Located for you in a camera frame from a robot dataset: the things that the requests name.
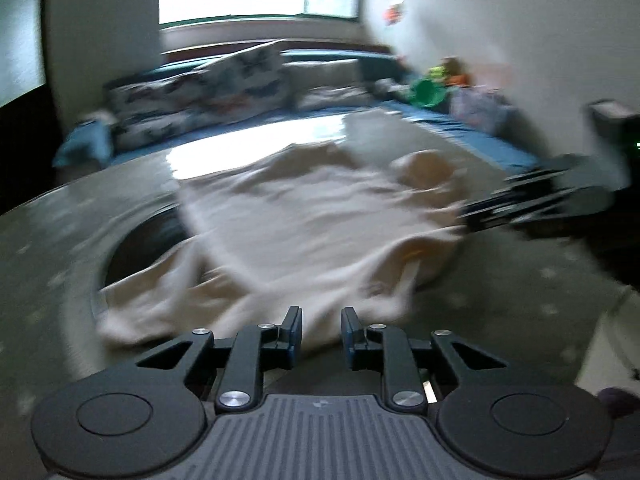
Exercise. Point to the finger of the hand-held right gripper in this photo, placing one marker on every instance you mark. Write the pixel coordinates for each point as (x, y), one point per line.
(530, 175)
(500, 212)

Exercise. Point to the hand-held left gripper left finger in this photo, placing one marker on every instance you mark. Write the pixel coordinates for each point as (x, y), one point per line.
(295, 332)

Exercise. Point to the colourful pinwheel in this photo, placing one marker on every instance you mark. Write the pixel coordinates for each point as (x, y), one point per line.
(395, 12)

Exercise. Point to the cream garment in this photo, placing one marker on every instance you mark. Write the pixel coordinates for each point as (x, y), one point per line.
(310, 210)

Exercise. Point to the beige pillow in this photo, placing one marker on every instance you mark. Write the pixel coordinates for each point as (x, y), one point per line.
(325, 80)

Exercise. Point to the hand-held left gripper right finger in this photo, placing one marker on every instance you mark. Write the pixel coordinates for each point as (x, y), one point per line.
(348, 334)

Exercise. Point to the teddy bear with yellow vest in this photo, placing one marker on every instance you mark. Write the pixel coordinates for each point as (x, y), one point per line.
(445, 72)

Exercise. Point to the black round induction cooktop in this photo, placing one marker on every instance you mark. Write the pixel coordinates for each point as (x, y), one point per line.
(145, 245)

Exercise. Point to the long butterfly print pillow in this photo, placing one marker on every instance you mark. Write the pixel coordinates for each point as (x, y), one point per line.
(160, 110)

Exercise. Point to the square butterfly print pillow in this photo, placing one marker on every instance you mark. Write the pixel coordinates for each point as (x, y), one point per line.
(250, 77)

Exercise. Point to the dark door with frosted glass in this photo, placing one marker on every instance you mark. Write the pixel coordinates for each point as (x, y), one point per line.
(20, 35)

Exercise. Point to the blue cloth on sofa arm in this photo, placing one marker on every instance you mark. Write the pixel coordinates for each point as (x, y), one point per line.
(82, 145)

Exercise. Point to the clear plastic storage box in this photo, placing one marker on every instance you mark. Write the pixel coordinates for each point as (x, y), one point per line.
(477, 107)

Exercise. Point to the green plastic bucket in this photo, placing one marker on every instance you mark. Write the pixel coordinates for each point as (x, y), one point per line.
(427, 92)

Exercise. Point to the blue sofa seat cover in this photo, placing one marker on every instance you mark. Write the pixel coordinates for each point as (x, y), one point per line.
(480, 145)

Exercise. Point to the teal sofa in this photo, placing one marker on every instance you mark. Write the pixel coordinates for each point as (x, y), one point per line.
(440, 125)

